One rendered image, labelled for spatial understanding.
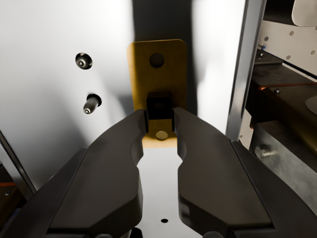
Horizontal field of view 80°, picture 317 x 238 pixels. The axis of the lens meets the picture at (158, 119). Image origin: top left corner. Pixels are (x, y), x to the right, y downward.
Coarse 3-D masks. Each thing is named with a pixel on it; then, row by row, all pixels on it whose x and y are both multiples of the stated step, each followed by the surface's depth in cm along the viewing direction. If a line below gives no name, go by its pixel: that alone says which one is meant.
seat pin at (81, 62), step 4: (80, 56) 13; (84, 56) 13; (88, 56) 13; (76, 60) 13; (80, 60) 13; (84, 60) 13; (88, 60) 13; (76, 64) 13; (80, 64) 13; (84, 64) 13; (88, 64) 13
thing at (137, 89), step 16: (128, 48) 12; (144, 48) 12; (160, 48) 12; (176, 48) 12; (128, 64) 12; (144, 64) 12; (176, 64) 12; (144, 80) 13; (160, 80) 13; (176, 80) 13; (144, 96) 14; (160, 96) 13; (176, 96) 14; (160, 112) 13; (160, 128) 15; (144, 144) 16; (160, 144) 16; (176, 144) 16
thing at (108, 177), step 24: (120, 120) 11; (144, 120) 12; (96, 144) 9; (120, 144) 9; (96, 168) 8; (120, 168) 8; (72, 192) 7; (96, 192) 7; (120, 192) 7; (72, 216) 6; (96, 216) 6; (120, 216) 6
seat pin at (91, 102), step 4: (92, 96) 14; (96, 96) 15; (88, 100) 14; (92, 100) 14; (96, 100) 14; (100, 100) 15; (84, 104) 13; (88, 104) 13; (92, 104) 14; (96, 104) 14; (84, 108) 13; (88, 108) 13; (92, 108) 13; (84, 112) 13; (88, 112) 13
